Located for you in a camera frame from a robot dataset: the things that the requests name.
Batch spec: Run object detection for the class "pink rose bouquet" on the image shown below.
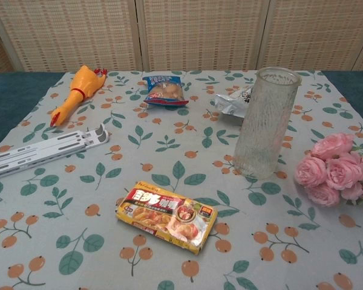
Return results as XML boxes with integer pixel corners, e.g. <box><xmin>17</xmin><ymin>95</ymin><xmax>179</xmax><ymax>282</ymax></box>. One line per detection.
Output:
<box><xmin>294</xmin><ymin>132</ymin><xmax>363</xmax><ymax>208</ymax></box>

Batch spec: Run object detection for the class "clear textured glass vase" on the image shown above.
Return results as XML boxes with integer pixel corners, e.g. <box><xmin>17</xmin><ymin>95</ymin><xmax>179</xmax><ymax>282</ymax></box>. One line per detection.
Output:
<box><xmin>232</xmin><ymin>66</ymin><xmax>303</xmax><ymax>181</ymax></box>

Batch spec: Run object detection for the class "floral leaf-print tablecloth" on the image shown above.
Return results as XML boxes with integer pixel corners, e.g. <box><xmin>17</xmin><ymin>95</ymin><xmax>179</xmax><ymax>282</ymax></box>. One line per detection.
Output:
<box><xmin>0</xmin><ymin>69</ymin><xmax>363</xmax><ymax>290</ymax></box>

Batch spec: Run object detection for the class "blue snack bag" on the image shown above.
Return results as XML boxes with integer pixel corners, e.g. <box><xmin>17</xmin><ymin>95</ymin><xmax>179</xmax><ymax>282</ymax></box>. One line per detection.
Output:
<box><xmin>142</xmin><ymin>74</ymin><xmax>190</xmax><ymax>107</ymax></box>

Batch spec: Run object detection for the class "silver foil snack bag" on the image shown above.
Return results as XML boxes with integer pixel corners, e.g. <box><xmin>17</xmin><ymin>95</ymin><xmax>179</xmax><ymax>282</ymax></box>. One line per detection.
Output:
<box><xmin>214</xmin><ymin>84</ymin><xmax>255</xmax><ymax>126</ymax></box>

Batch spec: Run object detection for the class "yellow curry box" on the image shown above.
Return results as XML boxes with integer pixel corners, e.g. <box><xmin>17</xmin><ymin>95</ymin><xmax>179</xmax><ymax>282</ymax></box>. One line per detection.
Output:
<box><xmin>114</xmin><ymin>180</ymin><xmax>218</xmax><ymax>255</ymax></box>

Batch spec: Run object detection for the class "bamboo folding screen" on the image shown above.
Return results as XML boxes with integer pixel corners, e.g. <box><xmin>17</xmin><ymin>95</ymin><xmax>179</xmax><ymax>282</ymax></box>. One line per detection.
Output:
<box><xmin>0</xmin><ymin>0</ymin><xmax>363</xmax><ymax>75</ymax></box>

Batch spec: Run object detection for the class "yellow rubber chicken toy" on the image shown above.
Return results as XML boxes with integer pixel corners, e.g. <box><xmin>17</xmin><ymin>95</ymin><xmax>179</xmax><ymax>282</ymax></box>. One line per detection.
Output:
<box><xmin>49</xmin><ymin>65</ymin><xmax>107</xmax><ymax>127</ymax></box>

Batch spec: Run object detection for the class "white folding laptop stand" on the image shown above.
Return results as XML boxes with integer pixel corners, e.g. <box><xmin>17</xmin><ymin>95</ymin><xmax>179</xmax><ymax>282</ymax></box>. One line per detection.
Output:
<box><xmin>0</xmin><ymin>123</ymin><xmax>110</xmax><ymax>182</ymax></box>

